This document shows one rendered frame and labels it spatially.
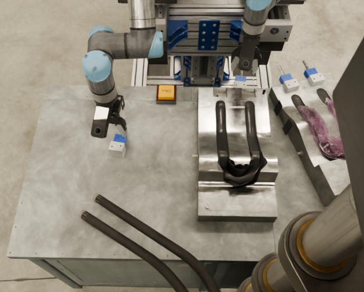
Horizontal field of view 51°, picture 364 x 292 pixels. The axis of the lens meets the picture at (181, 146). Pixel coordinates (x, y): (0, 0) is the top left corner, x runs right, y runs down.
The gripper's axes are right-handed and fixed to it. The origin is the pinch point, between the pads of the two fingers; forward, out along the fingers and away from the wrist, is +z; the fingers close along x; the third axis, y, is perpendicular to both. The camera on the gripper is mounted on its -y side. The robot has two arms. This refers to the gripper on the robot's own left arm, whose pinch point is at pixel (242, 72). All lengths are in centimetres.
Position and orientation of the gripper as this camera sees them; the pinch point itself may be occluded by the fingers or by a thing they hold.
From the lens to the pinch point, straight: 150.3
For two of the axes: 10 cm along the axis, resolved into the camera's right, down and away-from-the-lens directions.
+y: 1.7, -8.6, 4.8
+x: -9.9, -1.5, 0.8
